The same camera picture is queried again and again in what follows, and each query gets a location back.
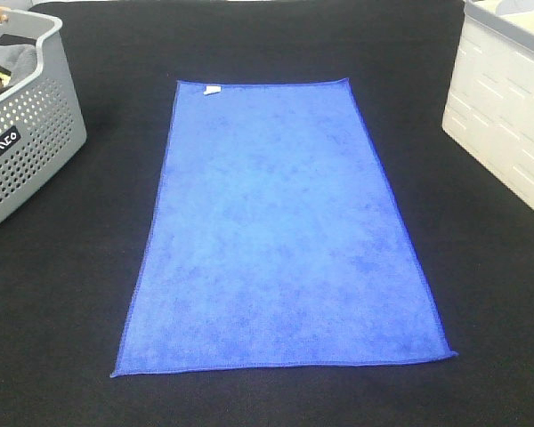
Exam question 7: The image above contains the blue microfiber towel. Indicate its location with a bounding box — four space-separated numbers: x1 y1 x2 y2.
114 79 454 376

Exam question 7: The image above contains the black tablecloth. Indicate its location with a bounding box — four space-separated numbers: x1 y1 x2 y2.
0 1 534 426

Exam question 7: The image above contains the grey perforated plastic basket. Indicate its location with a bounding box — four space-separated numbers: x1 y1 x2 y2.
0 6 86 223

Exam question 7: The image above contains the white plastic storage box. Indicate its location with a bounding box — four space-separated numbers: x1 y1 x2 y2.
441 1 534 210

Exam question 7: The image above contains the grey cloth in basket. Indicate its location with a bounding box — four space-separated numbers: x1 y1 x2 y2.
0 44 37 86

